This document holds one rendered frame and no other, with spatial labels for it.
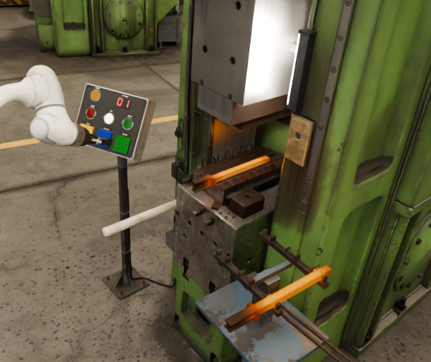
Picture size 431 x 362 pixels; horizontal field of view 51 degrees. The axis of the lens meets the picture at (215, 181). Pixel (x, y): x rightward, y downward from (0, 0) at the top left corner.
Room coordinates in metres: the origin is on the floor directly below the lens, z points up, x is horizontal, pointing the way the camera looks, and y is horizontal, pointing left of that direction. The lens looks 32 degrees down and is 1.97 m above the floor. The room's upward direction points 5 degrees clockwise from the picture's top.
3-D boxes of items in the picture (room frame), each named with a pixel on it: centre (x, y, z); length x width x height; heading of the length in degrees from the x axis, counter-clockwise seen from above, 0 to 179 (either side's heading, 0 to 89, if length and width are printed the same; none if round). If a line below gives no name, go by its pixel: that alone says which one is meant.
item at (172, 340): (1.56, 0.07, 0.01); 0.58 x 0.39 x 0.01; 43
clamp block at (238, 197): (1.50, -0.13, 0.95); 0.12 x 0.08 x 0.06; 133
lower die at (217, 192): (1.74, -0.12, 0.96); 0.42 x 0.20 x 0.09; 133
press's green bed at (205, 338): (1.70, -0.17, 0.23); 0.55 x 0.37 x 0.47; 133
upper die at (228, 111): (1.74, -0.12, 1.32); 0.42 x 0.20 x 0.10; 133
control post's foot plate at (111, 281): (1.95, 0.47, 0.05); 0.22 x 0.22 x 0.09; 43
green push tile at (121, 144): (1.79, 0.43, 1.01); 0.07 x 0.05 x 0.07; 68
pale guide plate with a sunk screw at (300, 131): (1.45, -0.28, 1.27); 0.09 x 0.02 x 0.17; 43
